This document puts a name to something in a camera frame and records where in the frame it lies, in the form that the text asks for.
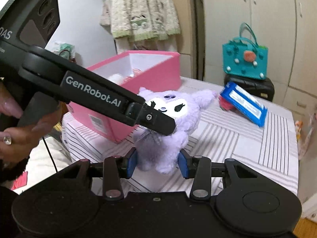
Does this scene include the pink storage box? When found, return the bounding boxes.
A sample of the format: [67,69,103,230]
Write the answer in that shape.
[67,50,181,143]

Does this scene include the black suitcase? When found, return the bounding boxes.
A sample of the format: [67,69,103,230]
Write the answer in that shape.
[224,74,275,102]

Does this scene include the teal felt handbag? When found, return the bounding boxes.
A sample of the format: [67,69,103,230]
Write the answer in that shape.
[222,23,269,80]

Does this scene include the person's left hand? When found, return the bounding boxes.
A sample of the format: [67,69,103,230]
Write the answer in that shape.
[1,84,62,164]

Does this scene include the blue wet wipes pack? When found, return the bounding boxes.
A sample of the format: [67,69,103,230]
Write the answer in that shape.
[220,82,268,127]

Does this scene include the red fluffy plush ball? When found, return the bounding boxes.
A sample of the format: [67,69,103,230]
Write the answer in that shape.
[219,96,235,111]

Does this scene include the striped white tablecloth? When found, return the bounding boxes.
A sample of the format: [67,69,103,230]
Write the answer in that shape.
[62,76,299,196]

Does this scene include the cream knitted cardigan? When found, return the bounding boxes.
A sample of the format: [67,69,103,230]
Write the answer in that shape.
[99,0,180,54]

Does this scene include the beige wardrobe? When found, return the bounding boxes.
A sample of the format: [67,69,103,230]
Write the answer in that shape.
[165,0,317,115]

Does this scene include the purple plush cat toy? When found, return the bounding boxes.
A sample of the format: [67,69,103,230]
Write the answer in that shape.
[133,87,218,174]

